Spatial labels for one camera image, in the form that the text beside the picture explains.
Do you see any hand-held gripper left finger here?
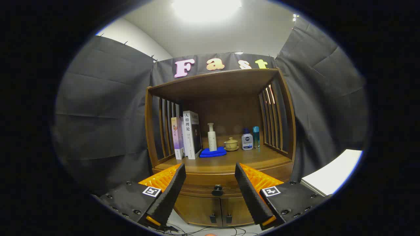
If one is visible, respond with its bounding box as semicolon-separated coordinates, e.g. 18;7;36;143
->
94;163;186;230

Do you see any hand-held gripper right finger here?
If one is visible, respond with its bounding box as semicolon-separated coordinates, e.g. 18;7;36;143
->
234;162;332;230

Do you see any brown wooden drawer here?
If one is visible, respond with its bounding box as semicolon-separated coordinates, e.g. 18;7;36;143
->
153;162;294;198

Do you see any wooden cabinet door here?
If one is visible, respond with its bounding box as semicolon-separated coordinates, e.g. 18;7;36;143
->
220;197;255;226
174;195;223;227

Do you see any brown wooden countertop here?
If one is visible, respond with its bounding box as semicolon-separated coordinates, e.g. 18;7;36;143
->
154;134;292;174

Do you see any white side cabinet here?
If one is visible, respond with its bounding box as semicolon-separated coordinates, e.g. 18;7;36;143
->
301;149;363;196

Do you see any brown wooden cabinet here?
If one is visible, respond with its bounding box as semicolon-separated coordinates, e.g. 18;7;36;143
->
144;68;297;228

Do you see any white blue-label pump bottle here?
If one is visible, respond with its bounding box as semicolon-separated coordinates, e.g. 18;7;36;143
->
241;128;253;150

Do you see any yellow lidded teacup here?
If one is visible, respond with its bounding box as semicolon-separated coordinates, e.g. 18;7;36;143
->
224;137;240;152

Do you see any folded blue cloth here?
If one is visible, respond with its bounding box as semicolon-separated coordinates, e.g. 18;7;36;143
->
199;147;227;158

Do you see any purple book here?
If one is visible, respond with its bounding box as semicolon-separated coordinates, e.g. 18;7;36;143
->
171;117;186;160

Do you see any thick white book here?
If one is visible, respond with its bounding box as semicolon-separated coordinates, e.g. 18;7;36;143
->
182;111;203;160

